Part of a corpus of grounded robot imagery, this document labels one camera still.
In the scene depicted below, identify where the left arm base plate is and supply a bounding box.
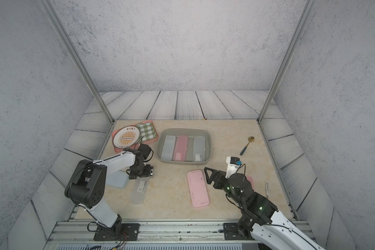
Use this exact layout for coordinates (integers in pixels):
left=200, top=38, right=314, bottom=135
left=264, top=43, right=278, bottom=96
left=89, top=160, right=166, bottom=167
left=93, top=224, right=140, bottom=241

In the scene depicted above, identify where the left aluminium frame post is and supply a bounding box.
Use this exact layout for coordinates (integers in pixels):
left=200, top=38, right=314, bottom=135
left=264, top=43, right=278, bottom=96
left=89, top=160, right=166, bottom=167
left=38, top=0, right=115, bottom=125

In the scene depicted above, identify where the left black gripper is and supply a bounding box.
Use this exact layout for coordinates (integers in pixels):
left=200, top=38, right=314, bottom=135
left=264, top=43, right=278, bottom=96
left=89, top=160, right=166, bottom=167
left=132, top=163, right=155, bottom=180

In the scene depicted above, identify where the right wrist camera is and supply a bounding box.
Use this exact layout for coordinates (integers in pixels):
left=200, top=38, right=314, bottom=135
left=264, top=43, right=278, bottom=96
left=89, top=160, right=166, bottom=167
left=226, top=156, right=242, bottom=179

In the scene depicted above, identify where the translucent pink pencil case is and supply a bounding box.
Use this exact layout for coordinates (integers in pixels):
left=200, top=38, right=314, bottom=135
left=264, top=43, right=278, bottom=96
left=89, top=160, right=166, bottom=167
left=173, top=135, right=189, bottom=161

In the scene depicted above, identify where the small white pen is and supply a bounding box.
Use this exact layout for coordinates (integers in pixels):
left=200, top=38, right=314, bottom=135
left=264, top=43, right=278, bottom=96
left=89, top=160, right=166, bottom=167
left=265, top=181, right=269, bottom=199

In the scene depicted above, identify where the opaque pink pencil case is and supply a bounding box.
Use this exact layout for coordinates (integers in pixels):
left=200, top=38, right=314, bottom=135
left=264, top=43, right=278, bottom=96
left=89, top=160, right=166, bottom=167
left=187, top=169, right=210, bottom=208

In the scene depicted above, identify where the right aluminium frame post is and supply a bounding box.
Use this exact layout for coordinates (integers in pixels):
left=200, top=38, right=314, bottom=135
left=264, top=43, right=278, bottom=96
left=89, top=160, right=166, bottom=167
left=257, top=0, right=316, bottom=125

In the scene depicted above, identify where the pink plastic tray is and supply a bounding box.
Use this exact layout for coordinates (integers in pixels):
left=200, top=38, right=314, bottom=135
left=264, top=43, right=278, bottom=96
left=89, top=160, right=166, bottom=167
left=111, top=120, right=159, bottom=153

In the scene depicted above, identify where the round orange patterned plate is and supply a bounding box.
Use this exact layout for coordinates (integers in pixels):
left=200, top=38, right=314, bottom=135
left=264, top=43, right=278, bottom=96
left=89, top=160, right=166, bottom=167
left=112, top=126, right=140, bottom=150

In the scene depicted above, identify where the aluminium frame post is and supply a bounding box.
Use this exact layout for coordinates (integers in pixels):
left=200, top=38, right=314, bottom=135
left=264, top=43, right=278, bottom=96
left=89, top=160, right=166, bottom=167
left=38, top=0, right=115, bottom=125
left=257, top=0, right=316, bottom=125

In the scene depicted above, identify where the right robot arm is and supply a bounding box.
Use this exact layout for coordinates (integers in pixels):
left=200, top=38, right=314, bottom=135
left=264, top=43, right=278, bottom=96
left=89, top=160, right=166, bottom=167
left=204, top=167, right=323, bottom=250

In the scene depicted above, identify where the clear pencil case with label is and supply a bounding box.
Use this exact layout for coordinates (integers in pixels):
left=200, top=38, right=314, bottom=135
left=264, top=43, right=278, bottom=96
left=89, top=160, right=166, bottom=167
left=130, top=177, right=150, bottom=205

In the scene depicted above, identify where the gold spoon teal handle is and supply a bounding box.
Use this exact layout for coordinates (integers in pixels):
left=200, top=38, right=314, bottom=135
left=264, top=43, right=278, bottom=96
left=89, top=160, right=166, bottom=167
left=240, top=136, right=255, bottom=156

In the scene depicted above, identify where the aluminium front rail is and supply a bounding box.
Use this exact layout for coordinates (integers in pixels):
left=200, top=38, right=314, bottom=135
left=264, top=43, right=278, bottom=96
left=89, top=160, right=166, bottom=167
left=45, top=219, right=267, bottom=250

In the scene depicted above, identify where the pink pencil case far right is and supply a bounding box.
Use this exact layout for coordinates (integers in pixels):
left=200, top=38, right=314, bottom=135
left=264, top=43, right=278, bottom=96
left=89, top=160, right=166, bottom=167
left=246, top=175, right=255, bottom=190

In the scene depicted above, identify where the light blue pencil case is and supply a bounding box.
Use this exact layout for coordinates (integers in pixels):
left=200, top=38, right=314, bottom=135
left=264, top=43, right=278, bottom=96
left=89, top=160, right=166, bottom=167
left=106, top=171, right=129, bottom=189

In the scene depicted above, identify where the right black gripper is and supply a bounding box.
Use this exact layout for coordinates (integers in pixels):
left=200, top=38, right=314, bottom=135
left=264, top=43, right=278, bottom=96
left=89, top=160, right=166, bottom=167
left=205, top=166, right=245, bottom=209

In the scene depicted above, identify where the clear frosted pencil case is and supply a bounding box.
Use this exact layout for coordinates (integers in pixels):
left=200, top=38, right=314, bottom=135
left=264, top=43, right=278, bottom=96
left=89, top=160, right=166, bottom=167
left=160, top=135, right=176, bottom=161

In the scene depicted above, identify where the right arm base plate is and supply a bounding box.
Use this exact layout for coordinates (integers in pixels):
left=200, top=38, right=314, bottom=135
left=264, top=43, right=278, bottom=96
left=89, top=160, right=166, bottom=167
left=222, top=222, right=254, bottom=241

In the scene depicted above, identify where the grey plastic storage box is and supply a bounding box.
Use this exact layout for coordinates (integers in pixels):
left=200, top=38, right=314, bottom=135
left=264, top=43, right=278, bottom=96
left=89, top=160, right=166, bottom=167
left=155, top=128, right=211, bottom=165

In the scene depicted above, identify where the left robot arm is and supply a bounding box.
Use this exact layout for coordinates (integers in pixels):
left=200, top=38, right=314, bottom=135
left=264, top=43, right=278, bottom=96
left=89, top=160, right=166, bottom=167
left=65, top=144, right=153, bottom=229

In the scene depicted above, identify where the green checked cloth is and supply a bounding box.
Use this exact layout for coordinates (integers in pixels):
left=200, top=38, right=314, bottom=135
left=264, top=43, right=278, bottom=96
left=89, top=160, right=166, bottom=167
left=135, top=120, right=158, bottom=143

